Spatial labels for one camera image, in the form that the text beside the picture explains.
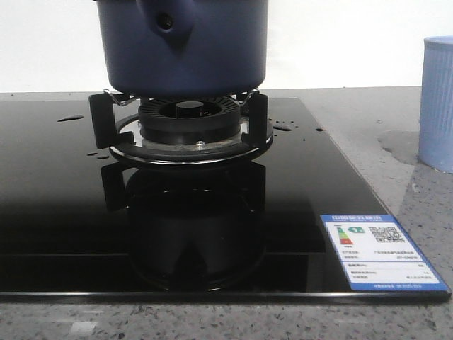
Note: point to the light blue ribbed cup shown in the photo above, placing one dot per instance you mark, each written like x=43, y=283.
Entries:
x=435, y=137

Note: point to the dark blue cooking pot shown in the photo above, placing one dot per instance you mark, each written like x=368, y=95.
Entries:
x=186, y=49

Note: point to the black gas burner head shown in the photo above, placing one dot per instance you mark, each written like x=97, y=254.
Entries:
x=187, y=121

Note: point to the black glass gas stove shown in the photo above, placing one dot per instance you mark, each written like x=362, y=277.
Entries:
x=78, y=225

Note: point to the blue energy label sticker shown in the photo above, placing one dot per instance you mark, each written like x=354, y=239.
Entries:
x=377, y=255

